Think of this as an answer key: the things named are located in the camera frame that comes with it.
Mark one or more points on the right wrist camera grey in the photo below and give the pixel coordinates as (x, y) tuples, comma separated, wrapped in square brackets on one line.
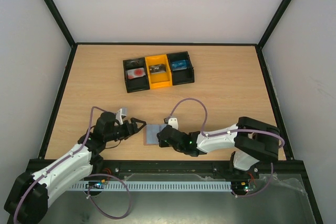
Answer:
[(172, 121)]

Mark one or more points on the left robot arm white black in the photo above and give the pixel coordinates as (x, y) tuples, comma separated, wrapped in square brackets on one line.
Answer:
[(33, 193)]

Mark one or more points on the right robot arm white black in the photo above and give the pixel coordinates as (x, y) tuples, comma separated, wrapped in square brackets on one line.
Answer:
[(254, 140)]

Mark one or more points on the right black bin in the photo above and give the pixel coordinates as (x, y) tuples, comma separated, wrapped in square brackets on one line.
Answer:
[(183, 76)]

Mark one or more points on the black bin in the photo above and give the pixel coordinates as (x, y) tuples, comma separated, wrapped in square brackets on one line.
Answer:
[(138, 84), (183, 76)]

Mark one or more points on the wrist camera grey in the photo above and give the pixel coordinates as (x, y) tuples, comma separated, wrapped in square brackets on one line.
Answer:
[(172, 121), (120, 115)]

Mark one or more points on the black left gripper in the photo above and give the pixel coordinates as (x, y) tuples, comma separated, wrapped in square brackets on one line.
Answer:
[(133, 126)]

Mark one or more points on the left black bin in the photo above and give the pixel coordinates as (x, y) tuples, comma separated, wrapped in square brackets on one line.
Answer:
[(138, 84)]

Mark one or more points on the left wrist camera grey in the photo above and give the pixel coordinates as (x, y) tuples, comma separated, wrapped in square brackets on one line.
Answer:
[(120, 115)]

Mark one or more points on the yellow middle bin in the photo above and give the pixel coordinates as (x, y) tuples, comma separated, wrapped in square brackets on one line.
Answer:
[(161, 80)]

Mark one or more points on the white red april card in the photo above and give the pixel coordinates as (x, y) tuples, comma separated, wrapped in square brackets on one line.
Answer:
[(136, 73)]

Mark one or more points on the light blue slotted cable duct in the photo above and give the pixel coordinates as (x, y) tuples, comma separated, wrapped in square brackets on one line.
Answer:
[(154, 186)]

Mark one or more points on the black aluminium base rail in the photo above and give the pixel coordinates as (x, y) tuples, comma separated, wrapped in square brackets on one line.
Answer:
[(213, 169)]

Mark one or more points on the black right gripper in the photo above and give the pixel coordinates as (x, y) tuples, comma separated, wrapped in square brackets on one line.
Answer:
[(161, 135)]

